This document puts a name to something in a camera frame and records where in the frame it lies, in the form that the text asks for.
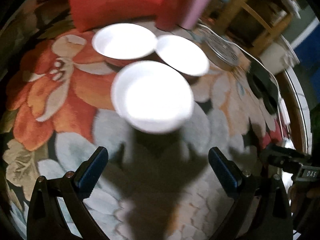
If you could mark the wooden chair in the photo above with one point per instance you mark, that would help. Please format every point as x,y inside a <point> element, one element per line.
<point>252,15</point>

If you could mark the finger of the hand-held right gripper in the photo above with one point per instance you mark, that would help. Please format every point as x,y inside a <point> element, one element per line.
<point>287,151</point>
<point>277,162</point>

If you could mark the pink thermos bottle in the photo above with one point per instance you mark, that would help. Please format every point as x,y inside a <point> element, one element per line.
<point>200,5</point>

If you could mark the round perforated metal tin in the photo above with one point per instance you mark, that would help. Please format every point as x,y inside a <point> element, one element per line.
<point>222,51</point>

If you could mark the white bowl with red outside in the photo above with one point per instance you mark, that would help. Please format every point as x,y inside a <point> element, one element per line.
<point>152,97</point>
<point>123,41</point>
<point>183,55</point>

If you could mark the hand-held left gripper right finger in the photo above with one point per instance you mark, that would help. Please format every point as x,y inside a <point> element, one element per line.
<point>223,171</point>

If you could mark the white bin with plastic bag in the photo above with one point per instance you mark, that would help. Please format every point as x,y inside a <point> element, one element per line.
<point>276,55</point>

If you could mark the red thermos bottle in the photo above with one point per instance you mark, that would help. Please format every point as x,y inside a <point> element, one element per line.
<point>170,7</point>

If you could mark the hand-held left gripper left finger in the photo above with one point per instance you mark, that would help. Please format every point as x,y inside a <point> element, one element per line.
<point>91,171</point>

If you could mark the floral rug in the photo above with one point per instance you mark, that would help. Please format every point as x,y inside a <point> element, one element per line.
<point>62,110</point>

